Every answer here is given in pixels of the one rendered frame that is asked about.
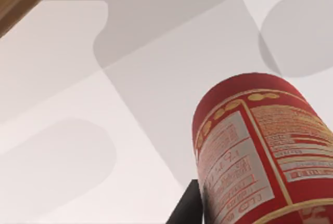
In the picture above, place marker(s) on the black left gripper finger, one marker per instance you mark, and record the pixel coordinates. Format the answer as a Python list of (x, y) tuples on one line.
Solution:
[(189, 206)]

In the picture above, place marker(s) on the red and white can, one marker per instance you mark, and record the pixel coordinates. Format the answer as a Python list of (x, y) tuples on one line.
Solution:
[(262, 153)]

